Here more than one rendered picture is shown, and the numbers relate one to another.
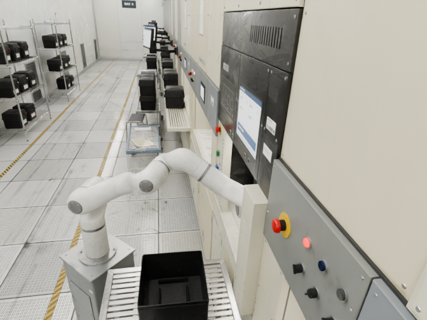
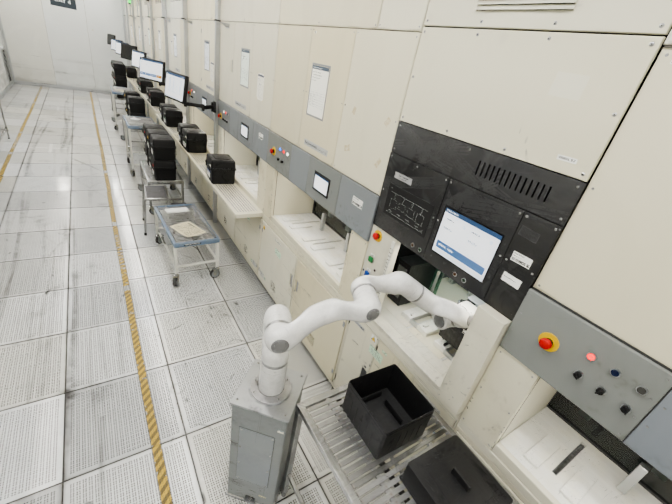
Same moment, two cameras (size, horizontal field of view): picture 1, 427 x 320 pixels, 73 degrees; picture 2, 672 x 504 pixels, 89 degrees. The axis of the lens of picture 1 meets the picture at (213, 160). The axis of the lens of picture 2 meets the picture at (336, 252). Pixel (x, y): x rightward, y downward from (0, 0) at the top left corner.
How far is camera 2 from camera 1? 98 cm
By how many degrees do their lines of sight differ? 24
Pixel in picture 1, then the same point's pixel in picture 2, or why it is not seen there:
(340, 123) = (639, 280)
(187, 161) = (409, 285)
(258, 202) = (505, 322)
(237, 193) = (450, 309)
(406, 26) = not seen: outside the picture
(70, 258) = (245, 401)
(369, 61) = not seen: outside the picture
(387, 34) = not seen: outside the picture
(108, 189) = (317, 320)
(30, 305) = (127, 471)
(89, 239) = (276, 376)
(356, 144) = (659, 297)
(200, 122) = (279, 208)
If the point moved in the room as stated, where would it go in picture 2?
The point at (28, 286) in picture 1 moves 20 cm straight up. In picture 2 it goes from (109, 447) to (104, 425)
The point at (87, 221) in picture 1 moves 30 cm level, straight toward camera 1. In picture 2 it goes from (278, 358) to (330, 404)
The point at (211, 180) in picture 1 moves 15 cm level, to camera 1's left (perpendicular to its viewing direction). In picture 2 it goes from (427, 300) to (397, 303)
